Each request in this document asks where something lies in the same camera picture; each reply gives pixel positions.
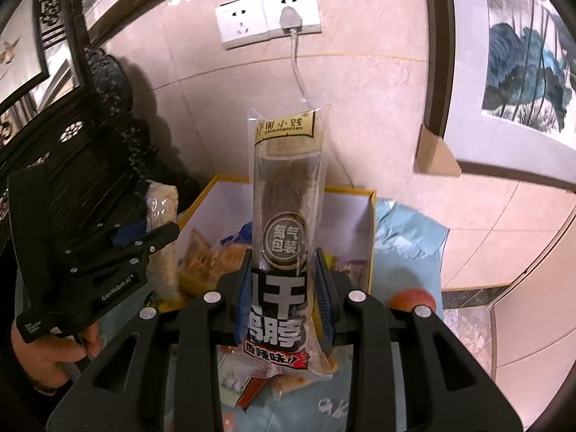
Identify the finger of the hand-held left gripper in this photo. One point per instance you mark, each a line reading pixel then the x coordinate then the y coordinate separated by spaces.
pixel 157 236

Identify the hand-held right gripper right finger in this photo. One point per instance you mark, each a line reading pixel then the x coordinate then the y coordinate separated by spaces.
pixel 323 297

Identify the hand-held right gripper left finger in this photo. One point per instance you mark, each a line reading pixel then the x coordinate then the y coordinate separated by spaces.
pixel 244 292

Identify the pale rice cracker packet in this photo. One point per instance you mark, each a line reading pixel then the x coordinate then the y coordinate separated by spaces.
pixel 161 202

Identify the orange print bread packet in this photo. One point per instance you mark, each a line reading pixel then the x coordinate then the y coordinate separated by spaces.
pixel 204 261

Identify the yellow cardboard box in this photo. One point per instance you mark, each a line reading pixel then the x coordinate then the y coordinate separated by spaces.
pixel 351 216

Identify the pile of assorted snack packets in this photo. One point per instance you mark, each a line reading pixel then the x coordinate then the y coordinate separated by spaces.
pixel 288 389

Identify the tall clear black-label packet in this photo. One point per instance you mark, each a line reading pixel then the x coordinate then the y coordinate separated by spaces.
pixel 283 189

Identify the person's left hand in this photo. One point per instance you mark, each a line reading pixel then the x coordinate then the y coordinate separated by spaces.
pixel 45 360

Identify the red apple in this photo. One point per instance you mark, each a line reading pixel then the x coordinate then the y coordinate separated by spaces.
pixel 411 299

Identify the light blue tablecloth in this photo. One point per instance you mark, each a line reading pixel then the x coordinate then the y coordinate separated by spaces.
pixel 405 243

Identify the dark carved wooden furniture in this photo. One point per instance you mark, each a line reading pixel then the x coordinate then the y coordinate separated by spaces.
pixel 90 153

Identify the cardboard corner protector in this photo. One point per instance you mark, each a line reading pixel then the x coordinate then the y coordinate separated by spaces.
pixel 436 153

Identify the black framed picture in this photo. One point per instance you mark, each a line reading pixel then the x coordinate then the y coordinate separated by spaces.
pixel 18 54

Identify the black lattice panel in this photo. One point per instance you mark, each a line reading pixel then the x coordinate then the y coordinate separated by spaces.
pixel 56 13

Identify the white power plug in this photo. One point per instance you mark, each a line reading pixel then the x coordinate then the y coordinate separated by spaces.
pixel 290 20

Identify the framed blue ink painting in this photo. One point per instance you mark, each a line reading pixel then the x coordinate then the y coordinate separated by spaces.
pixel 522 54

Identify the empty white wall socket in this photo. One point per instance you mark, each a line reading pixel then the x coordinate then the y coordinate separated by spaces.
pixel 238 20

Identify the white wall socket with plug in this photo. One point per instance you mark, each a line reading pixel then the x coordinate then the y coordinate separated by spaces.
pixel 310 6

